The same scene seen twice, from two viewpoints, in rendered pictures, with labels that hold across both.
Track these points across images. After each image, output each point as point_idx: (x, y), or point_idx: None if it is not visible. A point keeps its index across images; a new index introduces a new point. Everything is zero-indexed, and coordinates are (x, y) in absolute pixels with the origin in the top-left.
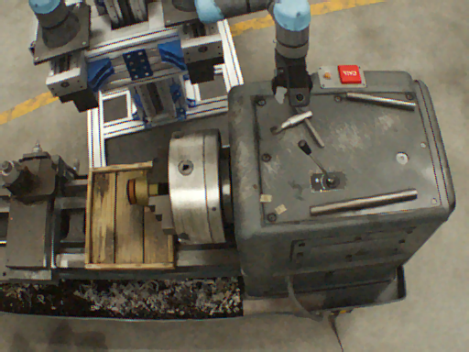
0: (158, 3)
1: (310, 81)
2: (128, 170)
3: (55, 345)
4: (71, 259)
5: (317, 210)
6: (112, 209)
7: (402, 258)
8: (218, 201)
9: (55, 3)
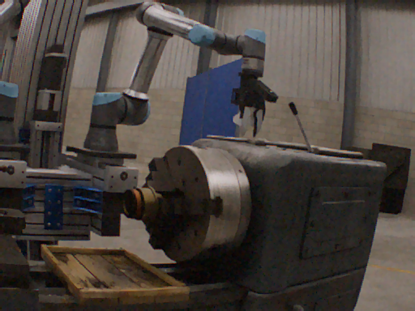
0: (62, 167)
1: (264, 104)
2: (83, 253)
3: None
4: (50, 298)
5: (320, 147)
6: (83, 269)
7: (362, 269)
8: (241, 165)
9: (16, 93)
